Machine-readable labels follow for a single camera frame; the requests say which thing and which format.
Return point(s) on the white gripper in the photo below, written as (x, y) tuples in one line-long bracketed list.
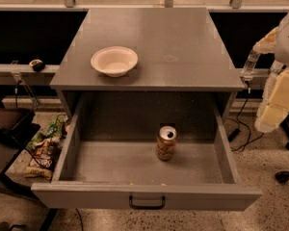
[(288, 45)]

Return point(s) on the orange soda can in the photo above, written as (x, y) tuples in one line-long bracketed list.
[(166, 141)]

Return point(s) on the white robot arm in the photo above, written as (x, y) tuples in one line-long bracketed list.
[(281, 57)]

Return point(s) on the grey cabinet counter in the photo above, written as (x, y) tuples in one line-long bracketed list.
[(177, 48)]

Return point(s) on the grey open top drawer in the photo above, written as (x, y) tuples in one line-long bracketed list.
[(110, 153)]

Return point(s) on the clear water bottle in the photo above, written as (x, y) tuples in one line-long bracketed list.
[(249, 65)]

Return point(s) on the white paper bowl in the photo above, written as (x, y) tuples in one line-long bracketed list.
[(114, 61)]

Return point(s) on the green snack bag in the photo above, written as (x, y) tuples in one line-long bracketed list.
[(55, 132)]

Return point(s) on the brown chip bag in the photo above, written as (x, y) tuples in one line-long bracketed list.
[(44, 156)]

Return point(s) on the black yellow tape measure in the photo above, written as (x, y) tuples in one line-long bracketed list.
[(37, 65)]

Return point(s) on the black bin on cart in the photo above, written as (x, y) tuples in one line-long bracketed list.
[(16, 125)]

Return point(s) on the black drawer handle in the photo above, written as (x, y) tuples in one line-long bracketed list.
[(147, 204)]

